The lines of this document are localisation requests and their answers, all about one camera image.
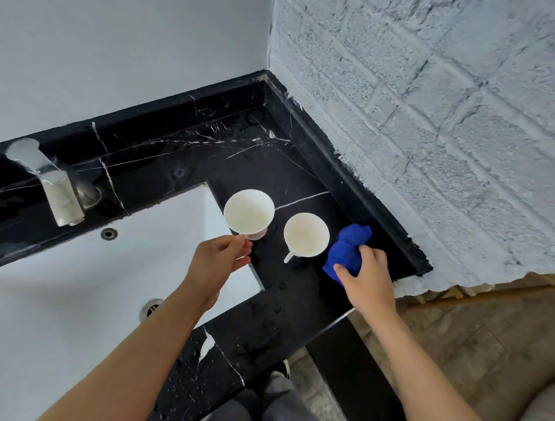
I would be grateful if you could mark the person's right hand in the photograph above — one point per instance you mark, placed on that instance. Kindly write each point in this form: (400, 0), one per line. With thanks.
(370, 288)

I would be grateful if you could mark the person's left hand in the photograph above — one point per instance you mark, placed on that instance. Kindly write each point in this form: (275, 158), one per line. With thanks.
(210, 266)

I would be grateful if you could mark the person's left thumb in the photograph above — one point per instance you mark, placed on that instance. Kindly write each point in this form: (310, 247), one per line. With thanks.
(234, 243)

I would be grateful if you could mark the person's right thumb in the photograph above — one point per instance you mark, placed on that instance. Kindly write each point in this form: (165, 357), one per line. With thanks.
(344, 273)

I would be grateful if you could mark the blue cloth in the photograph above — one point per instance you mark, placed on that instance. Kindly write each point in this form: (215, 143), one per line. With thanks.
(347, 249)

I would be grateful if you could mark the white cup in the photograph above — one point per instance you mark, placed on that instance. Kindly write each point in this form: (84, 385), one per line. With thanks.
(249, 212)
(305, 234)

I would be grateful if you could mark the person's left forearm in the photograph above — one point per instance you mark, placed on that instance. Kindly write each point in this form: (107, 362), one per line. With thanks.
(130, 368)

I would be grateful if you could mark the person's right forearm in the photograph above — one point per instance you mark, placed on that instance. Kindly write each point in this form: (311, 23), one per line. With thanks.
(412, 368)

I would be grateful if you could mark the black vanity cabinet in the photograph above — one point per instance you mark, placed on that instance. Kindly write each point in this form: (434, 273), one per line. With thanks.
(360, 373)

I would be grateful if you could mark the chrome sink drain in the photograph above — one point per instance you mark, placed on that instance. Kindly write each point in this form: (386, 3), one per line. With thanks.
(151, 309)

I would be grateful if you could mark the black shoe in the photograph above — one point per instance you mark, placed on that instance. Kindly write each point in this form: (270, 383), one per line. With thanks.
(284, 368)

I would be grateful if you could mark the chrome overflow hole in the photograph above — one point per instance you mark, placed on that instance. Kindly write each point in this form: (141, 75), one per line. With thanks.
(109, 234)

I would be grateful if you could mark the grey trousers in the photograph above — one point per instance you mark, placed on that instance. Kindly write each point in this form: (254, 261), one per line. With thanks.
(277, 401)

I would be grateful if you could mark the white sink basin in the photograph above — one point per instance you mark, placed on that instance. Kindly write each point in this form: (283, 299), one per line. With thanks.
(86, 269)

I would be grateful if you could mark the chrome round knob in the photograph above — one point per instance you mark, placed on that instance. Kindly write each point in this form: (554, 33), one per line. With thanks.
(90, 196)

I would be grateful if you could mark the chrome faucet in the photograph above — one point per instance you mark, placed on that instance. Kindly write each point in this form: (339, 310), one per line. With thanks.
(58, 191)

